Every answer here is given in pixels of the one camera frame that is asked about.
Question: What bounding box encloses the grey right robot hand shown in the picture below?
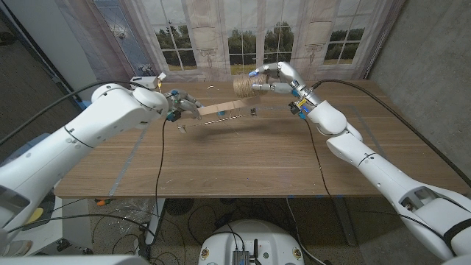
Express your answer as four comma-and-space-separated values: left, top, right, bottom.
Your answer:
248, 61, 317, 107

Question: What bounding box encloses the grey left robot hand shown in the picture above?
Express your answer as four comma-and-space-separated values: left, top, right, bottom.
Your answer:
161, 89, 203, 122

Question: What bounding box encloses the jute twine spool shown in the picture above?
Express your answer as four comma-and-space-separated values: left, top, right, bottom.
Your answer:
232, 73, 269, 99

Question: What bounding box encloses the wooden clip hanger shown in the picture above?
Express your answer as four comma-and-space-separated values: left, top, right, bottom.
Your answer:
177, 85, 262, 134

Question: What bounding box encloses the white power socket box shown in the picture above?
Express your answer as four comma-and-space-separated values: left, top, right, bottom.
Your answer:
129, 76, 160, 91

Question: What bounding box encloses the printed window backdrop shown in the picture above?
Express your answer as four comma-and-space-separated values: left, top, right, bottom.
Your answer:
54, 0, 406, 82

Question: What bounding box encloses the black round fan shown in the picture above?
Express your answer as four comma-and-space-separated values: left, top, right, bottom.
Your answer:
164, 198, 195, 217

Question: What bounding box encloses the white table leg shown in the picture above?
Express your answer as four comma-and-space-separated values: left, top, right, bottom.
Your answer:
145, 197, 166, 246

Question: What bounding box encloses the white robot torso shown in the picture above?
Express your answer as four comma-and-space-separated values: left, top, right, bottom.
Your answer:
198, 219, 305, 265

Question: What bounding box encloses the grey table leg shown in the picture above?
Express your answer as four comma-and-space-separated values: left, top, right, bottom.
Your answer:
333, 197, 358, 247

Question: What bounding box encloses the grey radio module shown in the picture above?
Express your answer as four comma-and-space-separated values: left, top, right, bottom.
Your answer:
231, 238, 263, 265

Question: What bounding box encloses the yellow black foot pedal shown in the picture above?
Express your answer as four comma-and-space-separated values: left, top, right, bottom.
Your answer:
21, 191, 56, 232

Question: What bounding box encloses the white shoe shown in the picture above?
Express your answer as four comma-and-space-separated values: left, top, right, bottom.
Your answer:
0, 239, 33, 258

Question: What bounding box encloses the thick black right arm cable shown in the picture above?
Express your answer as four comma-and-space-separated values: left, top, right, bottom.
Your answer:
311, 79, 471, 187

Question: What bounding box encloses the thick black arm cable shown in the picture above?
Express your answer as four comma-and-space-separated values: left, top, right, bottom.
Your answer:
311, 79, 471, 187
0, 80, 148, 146

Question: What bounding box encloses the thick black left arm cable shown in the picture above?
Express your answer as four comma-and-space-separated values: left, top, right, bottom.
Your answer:
0, 80, 148, 146

